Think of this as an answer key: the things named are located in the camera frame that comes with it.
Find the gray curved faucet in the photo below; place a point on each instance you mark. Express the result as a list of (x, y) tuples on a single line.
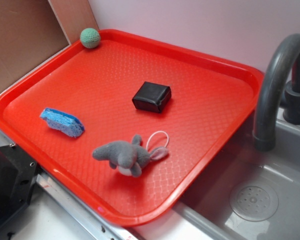
[(280, 89)]

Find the gray plastic sink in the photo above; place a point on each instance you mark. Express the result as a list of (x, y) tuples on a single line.
[(245, 194)]

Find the blue sponge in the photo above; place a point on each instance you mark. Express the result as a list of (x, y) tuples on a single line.
[(63, 122)]

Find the brown cardboard panel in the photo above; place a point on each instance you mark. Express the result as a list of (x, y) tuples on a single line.
[(32, 31)]

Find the green knitted ball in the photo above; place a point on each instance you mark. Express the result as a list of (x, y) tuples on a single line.
[(90, 38)]

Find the black wrapped block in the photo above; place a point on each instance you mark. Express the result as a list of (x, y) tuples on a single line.
[(152, 97)]

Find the gray plush bunny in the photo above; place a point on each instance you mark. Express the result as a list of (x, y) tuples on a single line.
[(130, 158)]

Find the black metal mount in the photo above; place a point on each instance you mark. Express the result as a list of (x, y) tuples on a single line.
[(18, 174)]

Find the red plastic tray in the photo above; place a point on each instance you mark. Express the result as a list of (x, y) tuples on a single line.
[(211, 98)]

